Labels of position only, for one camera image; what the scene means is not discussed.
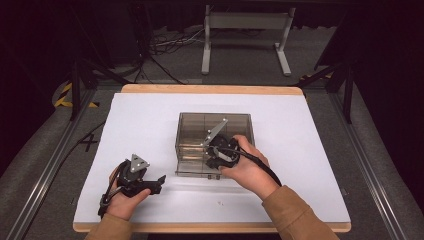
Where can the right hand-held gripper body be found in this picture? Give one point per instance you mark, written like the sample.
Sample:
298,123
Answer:
224,146

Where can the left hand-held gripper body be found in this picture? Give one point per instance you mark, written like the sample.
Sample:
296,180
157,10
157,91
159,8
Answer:
132,181

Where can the clear organizer drawer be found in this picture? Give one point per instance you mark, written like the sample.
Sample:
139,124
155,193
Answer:
190,163

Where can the clear grey drawer organizer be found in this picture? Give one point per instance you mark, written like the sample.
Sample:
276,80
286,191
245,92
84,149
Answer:
191,128

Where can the person's left hand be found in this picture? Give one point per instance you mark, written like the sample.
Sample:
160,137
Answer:
123,206

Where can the person's right hand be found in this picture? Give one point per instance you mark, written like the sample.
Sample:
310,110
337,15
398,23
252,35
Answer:
250,173

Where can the white table sheet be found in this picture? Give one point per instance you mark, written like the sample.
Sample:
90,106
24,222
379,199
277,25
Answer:
146,126

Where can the wooden table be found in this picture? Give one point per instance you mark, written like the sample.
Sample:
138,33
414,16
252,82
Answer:
213,89

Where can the yellow black hazard tape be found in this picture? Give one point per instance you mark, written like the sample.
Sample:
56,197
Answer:
63,100

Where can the black metal stand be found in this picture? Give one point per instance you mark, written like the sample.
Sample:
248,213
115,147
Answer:
348,96
76,90

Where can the aluminium floor rail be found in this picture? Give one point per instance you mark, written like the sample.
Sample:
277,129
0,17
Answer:
366,166
50,166

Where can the white metal stand frame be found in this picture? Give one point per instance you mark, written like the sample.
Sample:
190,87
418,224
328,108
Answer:
246,20

